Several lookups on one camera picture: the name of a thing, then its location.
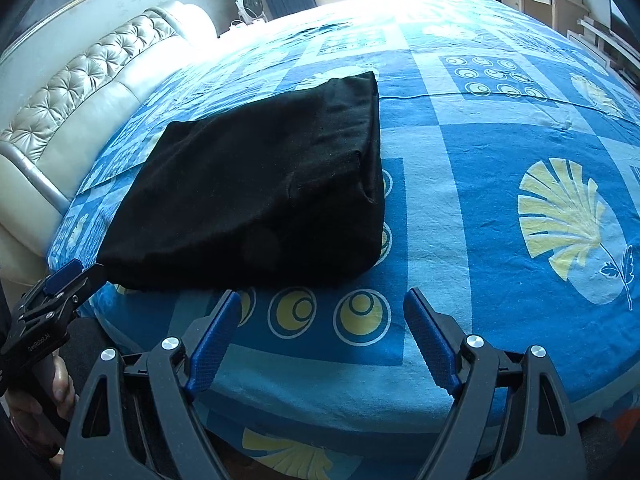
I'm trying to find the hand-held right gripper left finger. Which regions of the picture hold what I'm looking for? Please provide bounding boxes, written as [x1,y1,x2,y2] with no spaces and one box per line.
[60,289,244,480]

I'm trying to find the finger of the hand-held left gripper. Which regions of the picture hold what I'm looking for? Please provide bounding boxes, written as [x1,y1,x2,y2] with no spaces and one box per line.
[70,265,109,312]
[42,259,85,295]

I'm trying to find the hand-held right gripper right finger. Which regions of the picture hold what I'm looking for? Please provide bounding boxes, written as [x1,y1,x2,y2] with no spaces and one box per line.
[402,287,589,480]

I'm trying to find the black pants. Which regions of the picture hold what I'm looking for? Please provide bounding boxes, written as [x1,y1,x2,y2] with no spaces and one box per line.
[96,71,386,294]

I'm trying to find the person's left hand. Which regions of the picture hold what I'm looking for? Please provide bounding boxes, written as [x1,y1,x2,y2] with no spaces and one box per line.
[10,356,79,457]

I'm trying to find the cream tufted leather headboard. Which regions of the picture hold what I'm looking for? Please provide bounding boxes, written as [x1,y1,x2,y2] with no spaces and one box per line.
[0,2,219,261]

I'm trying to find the blue patterned bed sheet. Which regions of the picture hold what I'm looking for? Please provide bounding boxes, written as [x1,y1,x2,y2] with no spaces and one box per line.
[47,0,640,480]

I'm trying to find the small white fan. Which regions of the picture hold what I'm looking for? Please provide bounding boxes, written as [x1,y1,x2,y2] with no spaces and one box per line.
[233,0,271,27]

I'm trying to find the white low cabinet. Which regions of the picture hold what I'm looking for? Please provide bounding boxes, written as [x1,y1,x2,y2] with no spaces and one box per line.
[567,14,640,88]

